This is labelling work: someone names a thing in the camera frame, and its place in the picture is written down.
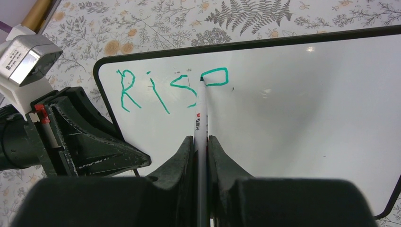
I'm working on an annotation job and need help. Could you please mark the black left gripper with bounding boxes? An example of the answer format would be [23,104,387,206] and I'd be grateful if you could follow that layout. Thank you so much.
[0,87,151,176]

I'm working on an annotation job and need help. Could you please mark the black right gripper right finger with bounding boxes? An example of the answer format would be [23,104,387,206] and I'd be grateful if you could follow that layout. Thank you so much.
[208,136,377,227]

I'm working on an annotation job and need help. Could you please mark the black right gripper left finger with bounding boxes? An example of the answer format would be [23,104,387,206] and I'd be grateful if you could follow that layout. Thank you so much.
[12,136,194,227]

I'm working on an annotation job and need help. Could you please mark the green marker pen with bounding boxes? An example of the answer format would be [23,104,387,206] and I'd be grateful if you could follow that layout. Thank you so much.
[193,77,210,227]

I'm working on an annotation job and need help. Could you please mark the white whiteboard black frame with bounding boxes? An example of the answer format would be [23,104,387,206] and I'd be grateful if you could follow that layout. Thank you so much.
[94,26,401,218]

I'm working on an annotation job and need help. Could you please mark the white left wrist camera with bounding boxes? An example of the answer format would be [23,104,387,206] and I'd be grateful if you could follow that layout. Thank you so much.
[0,24,63,115]

